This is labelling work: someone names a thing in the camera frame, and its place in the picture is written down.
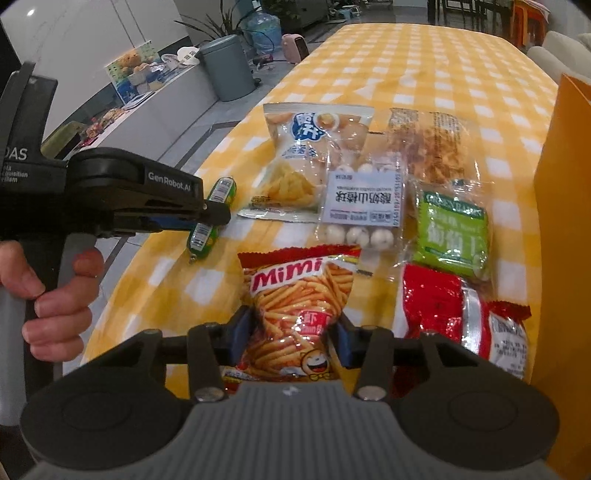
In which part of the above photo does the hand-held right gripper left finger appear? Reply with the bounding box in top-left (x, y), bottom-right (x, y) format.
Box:
top-left (131, 305), bottom-right (257, 403)

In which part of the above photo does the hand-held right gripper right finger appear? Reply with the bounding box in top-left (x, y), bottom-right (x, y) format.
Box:
top-left (329, 318), bottom-right (458, 402)

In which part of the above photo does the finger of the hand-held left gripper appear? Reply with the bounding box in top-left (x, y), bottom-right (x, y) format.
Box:
top-left (99, 198), bottom-right (232, 237)

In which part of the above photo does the green sausage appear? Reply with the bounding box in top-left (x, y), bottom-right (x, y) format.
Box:
top-left (205, 176), bottom-right (238, 204)
top-left (186, 220), bottom-right (219, 265)

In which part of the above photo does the red shrimp stick bag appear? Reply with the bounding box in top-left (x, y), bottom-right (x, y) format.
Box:
top-left (221, 244), bottom-right (363, 384)

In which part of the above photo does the green raisin packet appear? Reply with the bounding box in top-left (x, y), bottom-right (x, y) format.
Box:
top-left (409, 179), bottom-right (494, 283)

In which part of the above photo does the orange cardboard box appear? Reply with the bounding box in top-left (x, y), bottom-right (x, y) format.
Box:
top-left (526, 73), bottom-right (591, 462)

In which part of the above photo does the pile of snacks on cabinet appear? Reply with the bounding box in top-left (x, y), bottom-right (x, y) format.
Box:
top-left (78, 108), bottom-right (127, 141)

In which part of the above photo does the person's left hand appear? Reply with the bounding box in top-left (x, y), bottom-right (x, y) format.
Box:
top-left (0, 240), bottom-right (105, 364)

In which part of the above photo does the red and silver snack packet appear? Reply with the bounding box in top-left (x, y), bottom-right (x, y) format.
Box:
top-left (399, 262), bottom-right (533, 381)

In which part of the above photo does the white low cabinet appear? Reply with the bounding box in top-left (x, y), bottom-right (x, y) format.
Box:
top-left (39, 62), bottom-right (220, 174)

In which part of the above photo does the white and blue chips bag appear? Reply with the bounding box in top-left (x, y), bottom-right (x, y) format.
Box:
top-left (238, 102), bottom-right (376, 223)

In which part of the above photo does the clear packet of white balls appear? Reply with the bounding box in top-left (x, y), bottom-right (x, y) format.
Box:
top-left (315, 150), bottom-right (408, 252)

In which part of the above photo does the desk calendar with toy picture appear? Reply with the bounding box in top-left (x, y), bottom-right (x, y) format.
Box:
top-left (104, 41), bottom-right (163, 105)

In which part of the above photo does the grey trash bin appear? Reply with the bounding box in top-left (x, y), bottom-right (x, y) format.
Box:
top-left (199, 34), bottom-right (257, 102)

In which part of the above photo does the long-leaf potted plant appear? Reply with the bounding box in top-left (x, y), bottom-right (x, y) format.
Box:
top-left (174, 0), bottom-right (252, 44)

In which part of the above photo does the blue water jug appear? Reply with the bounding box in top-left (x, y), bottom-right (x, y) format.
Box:
top-left (244, 11), bottom-right (282, 54)

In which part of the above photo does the pink space heater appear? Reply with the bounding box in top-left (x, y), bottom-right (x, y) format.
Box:
top-left (281, 33), bottom-right (309, 64)

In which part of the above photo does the clear packet of brown shreds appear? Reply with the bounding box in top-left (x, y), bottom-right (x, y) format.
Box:
top-left (387, 107), bottom-right (478, 188)

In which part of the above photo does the yellow checkered tablecloth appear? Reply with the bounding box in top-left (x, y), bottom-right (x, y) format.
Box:
top-left (60, 21), bottom-right (561, 402)

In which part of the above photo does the black dining chair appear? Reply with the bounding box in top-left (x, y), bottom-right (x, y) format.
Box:
top-left (427, 0), bottom-right (514, 35)

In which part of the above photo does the beige sofa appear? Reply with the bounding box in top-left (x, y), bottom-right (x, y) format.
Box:
top-left (526, 30), bottom-right (591, 86)

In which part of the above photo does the orange stool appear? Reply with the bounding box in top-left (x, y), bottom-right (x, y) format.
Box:
top-left (512, 0), bottom-right (551, 47)

